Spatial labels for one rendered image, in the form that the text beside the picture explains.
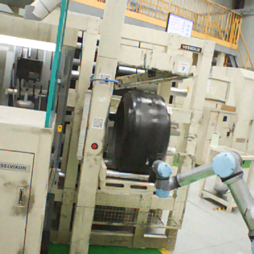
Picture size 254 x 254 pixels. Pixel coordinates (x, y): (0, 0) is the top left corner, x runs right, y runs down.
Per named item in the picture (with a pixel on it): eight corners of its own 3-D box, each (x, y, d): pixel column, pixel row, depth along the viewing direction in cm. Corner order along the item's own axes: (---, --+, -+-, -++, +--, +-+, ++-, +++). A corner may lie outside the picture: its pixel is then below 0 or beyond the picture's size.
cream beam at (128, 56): (114, 63, 235) (116, 43, 233) (109, 64, 260) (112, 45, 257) (190, 77, 248) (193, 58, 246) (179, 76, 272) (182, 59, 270)
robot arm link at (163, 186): (174, 195, 183) (174, 176, 182) (165, 199, 173) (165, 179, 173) (162, 193, 187) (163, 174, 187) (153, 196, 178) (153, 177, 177)
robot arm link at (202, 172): (242, 145, 171) (168, 174, 197) (236, 147, 162) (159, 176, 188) (251, 166, 169) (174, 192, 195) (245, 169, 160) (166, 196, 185)
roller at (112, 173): (105, 169, 214) (104, 169, 218) (104, 175, 213) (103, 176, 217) (155, 174, 221) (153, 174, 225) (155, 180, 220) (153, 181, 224)
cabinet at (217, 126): (198, 169, 653) (210, 108, 636) (180, 161, 701) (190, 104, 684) (227, 168, 703) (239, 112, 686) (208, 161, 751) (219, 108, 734)
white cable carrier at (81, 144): (76, 159, 217) (86, 89, 210) (76, 157, 222) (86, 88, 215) (83, 160, 218) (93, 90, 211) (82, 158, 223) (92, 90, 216)
